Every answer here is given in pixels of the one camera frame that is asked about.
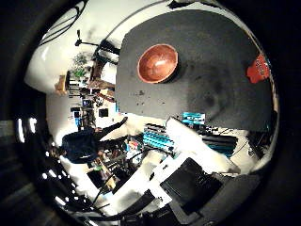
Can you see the light wooden shelf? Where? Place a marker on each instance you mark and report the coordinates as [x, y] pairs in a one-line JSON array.
[[61, 84]]

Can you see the green potted plant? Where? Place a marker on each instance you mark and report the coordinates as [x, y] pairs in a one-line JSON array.
[[80, 66]]

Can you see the orange drink bottle green cap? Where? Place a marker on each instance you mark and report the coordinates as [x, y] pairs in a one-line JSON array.
[[257, 69]]

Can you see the small teal storage box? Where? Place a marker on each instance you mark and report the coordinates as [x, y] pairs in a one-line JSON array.
[[193, 117]]

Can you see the black tripod stand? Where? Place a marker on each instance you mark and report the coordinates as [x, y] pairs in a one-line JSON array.
[[94, 44]]

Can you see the person in dark clothes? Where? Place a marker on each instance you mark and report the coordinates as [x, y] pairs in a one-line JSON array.
[[82, 145]]

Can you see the teal and black crate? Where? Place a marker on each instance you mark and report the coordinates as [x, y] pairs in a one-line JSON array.
[[222, 144]]

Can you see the teal drawer rack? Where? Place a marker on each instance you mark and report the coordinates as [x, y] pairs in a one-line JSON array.
[[156, 138]]

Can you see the brown wooden bowl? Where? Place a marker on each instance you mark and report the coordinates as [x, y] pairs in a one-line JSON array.
[[157, 63]]

